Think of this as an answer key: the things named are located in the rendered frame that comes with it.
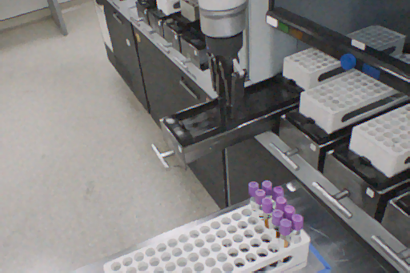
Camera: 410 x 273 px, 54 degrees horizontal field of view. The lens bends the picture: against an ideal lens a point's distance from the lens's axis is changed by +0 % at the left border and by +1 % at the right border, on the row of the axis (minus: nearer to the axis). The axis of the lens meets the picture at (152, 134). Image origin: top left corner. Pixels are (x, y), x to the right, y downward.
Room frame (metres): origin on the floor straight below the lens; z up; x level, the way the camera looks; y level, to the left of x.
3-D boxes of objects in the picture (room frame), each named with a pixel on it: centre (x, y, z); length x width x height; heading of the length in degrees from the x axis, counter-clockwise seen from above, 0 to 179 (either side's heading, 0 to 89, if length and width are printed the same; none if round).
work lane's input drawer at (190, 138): (0.82, -0.35, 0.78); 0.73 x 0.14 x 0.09; 105
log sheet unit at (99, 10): (2.49, 0.18, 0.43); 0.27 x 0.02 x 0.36; 15
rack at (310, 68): (0.87, -0.53, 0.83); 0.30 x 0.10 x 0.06; 105
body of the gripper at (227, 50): (0.73, -0.18, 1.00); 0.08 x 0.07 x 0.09; 15
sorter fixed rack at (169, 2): (1.53, -0.28, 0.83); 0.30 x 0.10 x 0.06; 105
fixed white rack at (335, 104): (0.70, -0.50, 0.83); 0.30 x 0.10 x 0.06; 105
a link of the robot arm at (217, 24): (0.73, -0.18, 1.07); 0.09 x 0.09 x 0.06
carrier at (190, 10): (1.36, -0.22, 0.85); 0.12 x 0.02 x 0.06; 16
